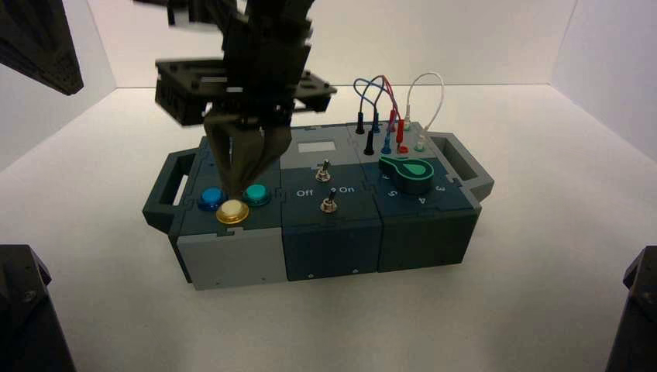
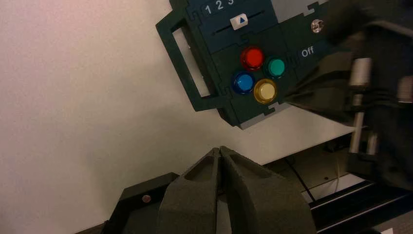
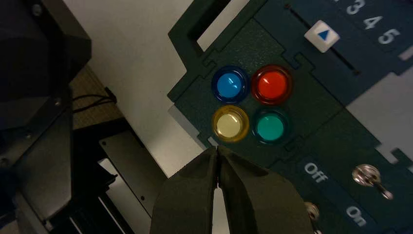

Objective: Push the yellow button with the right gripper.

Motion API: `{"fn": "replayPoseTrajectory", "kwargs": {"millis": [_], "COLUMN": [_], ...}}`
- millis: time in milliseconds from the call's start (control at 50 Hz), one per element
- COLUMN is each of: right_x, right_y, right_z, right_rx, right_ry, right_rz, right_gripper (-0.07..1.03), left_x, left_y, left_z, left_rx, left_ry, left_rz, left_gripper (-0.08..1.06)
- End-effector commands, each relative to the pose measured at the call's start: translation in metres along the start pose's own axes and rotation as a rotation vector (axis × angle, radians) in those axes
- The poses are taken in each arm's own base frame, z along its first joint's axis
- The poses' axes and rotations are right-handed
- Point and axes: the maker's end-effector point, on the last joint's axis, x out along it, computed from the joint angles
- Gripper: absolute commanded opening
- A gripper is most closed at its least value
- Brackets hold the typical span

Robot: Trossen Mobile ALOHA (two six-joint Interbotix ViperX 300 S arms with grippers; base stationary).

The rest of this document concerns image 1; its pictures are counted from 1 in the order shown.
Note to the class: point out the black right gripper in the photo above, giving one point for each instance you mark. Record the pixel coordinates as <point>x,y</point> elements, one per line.
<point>267,61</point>

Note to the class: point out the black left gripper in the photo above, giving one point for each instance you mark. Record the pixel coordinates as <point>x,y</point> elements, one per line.
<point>36,41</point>

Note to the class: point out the yellow round push button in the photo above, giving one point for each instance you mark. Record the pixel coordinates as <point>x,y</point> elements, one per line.
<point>232,211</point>

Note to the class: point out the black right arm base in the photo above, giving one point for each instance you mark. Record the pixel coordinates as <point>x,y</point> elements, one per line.
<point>636,318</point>

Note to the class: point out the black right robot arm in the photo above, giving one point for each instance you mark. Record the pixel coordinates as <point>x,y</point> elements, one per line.
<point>279,6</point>

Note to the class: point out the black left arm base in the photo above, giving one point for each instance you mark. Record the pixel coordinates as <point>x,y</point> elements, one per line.
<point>25,318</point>

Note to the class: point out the green round push button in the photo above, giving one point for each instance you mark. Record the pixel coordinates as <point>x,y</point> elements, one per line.
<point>258,194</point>

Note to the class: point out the blue round push button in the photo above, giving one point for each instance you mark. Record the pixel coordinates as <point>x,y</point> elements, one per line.
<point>211,197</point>

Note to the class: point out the modular blue grey control box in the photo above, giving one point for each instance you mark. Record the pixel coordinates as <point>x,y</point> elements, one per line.
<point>328,246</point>

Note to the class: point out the green pointer rotary knob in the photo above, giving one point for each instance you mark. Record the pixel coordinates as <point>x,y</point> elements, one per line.
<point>410,177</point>

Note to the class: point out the metal toggle switch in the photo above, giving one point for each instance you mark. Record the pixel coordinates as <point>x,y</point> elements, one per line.
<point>322,174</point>
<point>328,205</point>

